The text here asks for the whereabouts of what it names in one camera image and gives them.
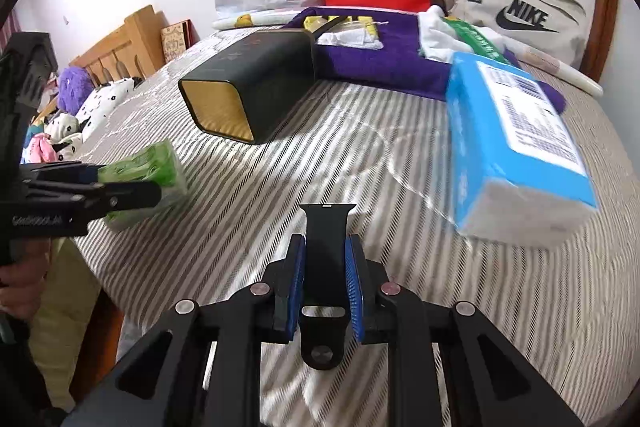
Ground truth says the light green tissue packet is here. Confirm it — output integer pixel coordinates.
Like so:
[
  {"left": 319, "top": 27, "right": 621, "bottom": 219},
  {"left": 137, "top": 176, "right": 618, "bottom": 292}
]
[{"left": 98, "top": 139, "right": 188, "bottom": 232}]

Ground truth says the black watch strap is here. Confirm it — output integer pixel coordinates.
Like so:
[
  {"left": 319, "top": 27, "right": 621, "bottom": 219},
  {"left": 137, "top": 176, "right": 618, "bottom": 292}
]
[{"left": 297, "top": 200, "right": 357, "bottom": 372}]

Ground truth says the blue tissue pack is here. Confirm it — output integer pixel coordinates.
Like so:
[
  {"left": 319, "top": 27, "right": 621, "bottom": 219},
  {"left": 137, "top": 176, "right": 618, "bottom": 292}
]
[{"left": 446, "top": 52, "right": 597, "bottom": 248}]

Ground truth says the white glove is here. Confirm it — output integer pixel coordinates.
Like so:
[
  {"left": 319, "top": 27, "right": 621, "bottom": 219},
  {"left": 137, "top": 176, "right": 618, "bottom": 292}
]
[{"left": 418, "top": 5, "right": 474, "bottom": 64}]

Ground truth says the green wipes packet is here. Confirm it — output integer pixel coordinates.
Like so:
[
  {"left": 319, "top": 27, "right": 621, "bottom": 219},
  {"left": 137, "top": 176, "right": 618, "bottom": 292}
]
[{"left": 444, "top": 16, "right": 509, "bottom": 64}]

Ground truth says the yellow Adidas pouch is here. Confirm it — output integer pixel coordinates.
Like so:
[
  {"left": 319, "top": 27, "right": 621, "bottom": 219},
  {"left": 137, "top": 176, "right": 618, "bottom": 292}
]
[{"left": 303, "top": 15, "right": 384, "bottom": 51}]

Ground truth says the person's left hand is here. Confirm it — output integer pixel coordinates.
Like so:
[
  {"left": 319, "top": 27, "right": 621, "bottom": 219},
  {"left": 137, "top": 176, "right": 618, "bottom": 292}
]
[{"left": 0, "top": 239, "right": 52, "bottom": 322}]

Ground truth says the pink plush toy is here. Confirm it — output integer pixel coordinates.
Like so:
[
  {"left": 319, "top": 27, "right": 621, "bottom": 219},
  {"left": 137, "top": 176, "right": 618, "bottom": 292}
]
[{"left": 22, "top": 132, "right": 58, "bottom": 164}]

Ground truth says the white spotted plush toy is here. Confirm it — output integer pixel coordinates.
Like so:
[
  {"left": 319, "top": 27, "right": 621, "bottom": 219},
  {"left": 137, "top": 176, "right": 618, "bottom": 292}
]
[{"left": 43, "top": 113, "right": 79, "bottom": 144}]

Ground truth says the purple plush toy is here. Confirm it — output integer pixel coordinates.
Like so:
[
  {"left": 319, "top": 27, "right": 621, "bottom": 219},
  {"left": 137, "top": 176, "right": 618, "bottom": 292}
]
[{"left": 58, "top": 66, "right": 94, "bottom": 115}]

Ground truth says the white black-spotted pillow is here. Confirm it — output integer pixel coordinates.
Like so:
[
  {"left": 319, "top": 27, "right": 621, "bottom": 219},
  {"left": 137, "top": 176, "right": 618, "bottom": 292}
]
[{"left": 75, "top": 77, "right": 143, "bottom": 142}]

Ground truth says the wooden headboard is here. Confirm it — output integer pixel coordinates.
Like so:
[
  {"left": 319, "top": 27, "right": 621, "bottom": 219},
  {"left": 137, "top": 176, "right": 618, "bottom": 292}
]
[{"left": 70, "top": 4, "right": 165, "bottom": 87}]

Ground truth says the dark green tin box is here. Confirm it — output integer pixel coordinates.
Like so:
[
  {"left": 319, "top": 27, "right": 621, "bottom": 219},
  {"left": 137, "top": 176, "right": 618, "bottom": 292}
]
[{"left": 178, "top": 28, "right": 317, "bottom": 144}]

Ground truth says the brown framed sign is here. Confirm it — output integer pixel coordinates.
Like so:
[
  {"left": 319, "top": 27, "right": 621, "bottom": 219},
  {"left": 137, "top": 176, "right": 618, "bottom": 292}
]
[{"left": 160, "top": 20, "right": 193, "bottom": 63}]

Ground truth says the striped grey bed quilt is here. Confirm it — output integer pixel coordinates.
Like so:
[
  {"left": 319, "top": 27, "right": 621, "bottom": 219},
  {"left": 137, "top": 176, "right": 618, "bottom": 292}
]
[{"left": 77, "top": 31, "right": 639, "bottom": 426}]

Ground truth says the purple fluffy towel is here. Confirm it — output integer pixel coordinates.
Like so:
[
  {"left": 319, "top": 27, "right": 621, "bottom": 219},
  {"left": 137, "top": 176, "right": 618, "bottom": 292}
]
[{"left": 282, "top": 5, "right": 569, "bottom": 115}]

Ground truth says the clear plastic packet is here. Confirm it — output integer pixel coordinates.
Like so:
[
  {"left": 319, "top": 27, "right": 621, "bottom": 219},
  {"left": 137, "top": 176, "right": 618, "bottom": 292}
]
[{"left": 317, "top": 18, "right": 384, "bottom": 51}]

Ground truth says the rolled white poster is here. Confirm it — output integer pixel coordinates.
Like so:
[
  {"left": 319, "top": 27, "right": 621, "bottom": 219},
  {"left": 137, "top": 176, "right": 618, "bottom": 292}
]
[{"left": 212, "top": 9, "right": 603, "bottom": 98}]

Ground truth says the beige Nike bag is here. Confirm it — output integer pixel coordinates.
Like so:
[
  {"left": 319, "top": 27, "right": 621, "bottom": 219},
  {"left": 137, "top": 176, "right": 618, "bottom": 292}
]
[{"left": 434, "top": 0, "right": 587, "bottom": 66}]

